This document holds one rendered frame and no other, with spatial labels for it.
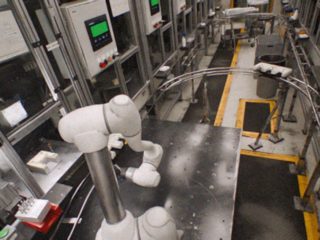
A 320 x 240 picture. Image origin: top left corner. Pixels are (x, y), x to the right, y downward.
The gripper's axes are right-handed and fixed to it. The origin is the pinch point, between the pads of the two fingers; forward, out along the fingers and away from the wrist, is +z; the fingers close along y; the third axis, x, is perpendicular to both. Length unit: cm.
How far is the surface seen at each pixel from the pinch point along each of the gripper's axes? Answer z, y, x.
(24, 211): 9.2, 16.0, 45.6
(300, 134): -155, -88, -179
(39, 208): 5.0, 14.0, 41.5
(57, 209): 1.1, 7.1, 36.6
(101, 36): 17, 69, -61
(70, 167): 20.5, 2.5, 6.1
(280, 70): -118, -1, -176
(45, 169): 31.1, 7.1, 15.4
